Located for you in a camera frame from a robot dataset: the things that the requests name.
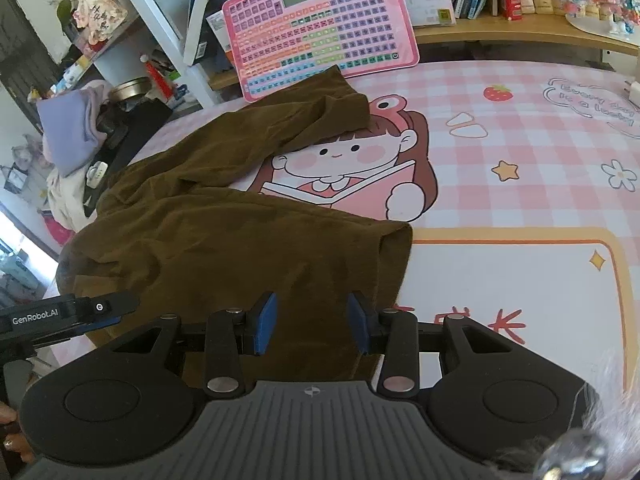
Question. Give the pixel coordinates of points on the brown velvet garment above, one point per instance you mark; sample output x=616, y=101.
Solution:
x=173, y=230

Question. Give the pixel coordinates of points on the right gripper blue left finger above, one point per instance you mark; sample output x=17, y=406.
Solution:
x=230, y=334

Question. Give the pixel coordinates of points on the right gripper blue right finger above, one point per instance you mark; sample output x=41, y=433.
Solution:
x=392, y=334

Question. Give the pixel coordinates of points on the leaning white paperback book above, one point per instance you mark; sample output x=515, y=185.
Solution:
x=200, y=42

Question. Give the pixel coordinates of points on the red tassel ornament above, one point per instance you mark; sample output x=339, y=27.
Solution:
x=157, y=77

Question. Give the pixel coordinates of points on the white wrist watch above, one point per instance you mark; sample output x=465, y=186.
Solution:
x=96, y=173

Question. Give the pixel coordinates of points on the pink doll figurine decoration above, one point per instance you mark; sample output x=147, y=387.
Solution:
x=99, y=18

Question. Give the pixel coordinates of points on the person's left hand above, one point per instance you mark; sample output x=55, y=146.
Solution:
x=14, y=440

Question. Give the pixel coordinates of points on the black desk side object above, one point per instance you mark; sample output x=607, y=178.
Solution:
x=128, y=126

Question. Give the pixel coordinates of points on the white power adapter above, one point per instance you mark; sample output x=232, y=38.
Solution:
x=633, y=91

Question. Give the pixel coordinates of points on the pink checkered cartoon desk mat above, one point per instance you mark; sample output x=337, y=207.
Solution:
x=521, y=186

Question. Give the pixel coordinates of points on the clear plastic card box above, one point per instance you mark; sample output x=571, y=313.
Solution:
x=431, y=12

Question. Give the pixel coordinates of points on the lavender folded cloth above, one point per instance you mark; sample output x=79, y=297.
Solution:
x=70, y=135

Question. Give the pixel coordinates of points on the pink keyboard learning tablet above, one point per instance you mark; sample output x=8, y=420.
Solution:
x=277, y=43

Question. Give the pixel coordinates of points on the brass round tin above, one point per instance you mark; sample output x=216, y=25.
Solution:
x=128, y=90

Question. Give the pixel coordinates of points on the white wooden bookshelf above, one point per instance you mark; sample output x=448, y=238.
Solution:
x=547, y=29

